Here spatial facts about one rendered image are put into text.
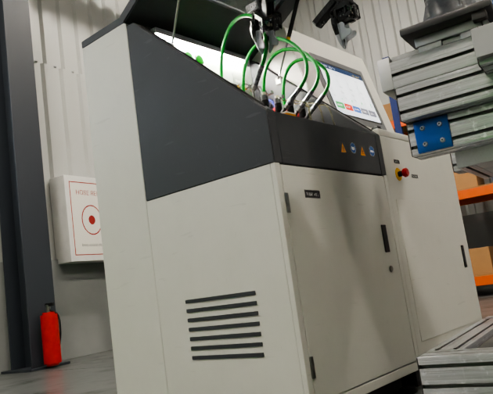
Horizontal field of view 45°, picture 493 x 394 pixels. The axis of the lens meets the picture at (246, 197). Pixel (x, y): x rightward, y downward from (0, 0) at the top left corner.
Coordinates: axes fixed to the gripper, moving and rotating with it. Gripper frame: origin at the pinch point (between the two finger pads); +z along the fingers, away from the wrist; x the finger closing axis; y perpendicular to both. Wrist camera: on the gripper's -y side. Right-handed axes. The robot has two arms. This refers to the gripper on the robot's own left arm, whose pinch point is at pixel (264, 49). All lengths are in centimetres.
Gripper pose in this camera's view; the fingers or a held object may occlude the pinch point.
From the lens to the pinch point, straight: 210.0
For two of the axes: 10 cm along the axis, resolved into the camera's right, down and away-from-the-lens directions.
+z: 0.9, 8.0, 5.9
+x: 9.1, -3.1, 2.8
